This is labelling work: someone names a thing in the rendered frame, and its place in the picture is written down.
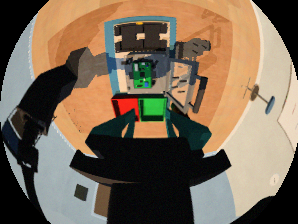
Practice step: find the red open box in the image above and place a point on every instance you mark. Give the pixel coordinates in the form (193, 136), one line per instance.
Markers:
(123, 103)

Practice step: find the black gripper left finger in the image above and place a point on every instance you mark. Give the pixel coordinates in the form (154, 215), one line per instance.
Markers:
(115, 126)

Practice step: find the green circuit board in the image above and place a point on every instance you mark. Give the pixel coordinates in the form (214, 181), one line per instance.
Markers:
(142, 74)

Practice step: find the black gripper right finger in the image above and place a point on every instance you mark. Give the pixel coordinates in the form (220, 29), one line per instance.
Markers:
(196, 133)

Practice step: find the green bin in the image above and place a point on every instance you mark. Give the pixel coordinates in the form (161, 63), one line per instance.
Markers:
(152, 110)

